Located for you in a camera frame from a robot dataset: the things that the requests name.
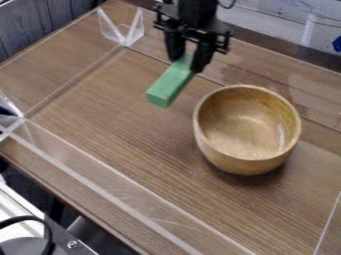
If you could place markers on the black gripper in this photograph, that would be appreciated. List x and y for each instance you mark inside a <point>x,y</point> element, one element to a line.
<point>188,20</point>

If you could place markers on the green rectangular block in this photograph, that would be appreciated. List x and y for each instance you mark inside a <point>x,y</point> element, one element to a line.
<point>169,83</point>

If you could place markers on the brown wooden bowl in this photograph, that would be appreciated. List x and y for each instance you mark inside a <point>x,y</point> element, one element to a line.
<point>246,129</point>

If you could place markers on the white container in background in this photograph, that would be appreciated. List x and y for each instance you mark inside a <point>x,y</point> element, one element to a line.
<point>319,32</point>

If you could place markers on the blue object at right edge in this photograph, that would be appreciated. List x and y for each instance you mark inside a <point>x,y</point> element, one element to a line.
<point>335,44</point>

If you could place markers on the clear acrylic front barrier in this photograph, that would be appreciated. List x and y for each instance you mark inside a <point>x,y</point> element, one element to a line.
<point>147,222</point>

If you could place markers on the clear acrylic corner bracket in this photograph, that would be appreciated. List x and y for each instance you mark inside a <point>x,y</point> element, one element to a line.
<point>121,34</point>

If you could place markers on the grey metal bracket with screw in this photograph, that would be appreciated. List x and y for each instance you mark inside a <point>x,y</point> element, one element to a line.
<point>54,243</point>

